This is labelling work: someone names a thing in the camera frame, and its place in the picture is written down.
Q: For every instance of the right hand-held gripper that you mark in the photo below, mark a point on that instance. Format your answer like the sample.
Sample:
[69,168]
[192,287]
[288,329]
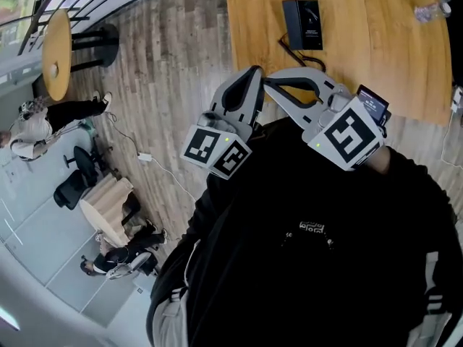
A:
[347,136]

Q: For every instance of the person's black top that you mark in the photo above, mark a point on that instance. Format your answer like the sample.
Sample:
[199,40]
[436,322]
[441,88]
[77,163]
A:
[289,284]

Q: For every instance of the white power adapter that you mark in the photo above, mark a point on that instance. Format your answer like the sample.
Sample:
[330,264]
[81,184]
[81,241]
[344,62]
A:
[145,157]

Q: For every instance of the black office chair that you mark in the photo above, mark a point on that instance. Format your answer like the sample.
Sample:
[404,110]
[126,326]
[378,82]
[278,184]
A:
[72,190]

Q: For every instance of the person's right forearm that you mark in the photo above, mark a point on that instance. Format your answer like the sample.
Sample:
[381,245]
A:
[416,183]

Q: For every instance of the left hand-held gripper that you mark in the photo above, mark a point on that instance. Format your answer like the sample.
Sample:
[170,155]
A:
[202,146]

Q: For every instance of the small black display screen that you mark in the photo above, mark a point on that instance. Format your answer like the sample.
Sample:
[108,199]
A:
[372,103]

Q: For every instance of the round pale table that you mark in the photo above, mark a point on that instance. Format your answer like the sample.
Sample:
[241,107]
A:
[108,208]

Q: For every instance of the round wooden high table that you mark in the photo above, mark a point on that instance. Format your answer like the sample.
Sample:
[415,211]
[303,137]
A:
[56,49]

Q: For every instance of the person's left forearm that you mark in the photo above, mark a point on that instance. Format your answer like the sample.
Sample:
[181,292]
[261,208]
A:
[211,197]

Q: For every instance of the white power strip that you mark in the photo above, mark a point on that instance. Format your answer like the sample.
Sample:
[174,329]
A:
[458,99]

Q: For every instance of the clear plastic water bottle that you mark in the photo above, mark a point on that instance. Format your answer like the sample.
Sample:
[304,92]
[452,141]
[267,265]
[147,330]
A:
[430,13]

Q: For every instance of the small black box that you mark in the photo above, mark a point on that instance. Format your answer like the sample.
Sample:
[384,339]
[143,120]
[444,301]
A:
[307,24]

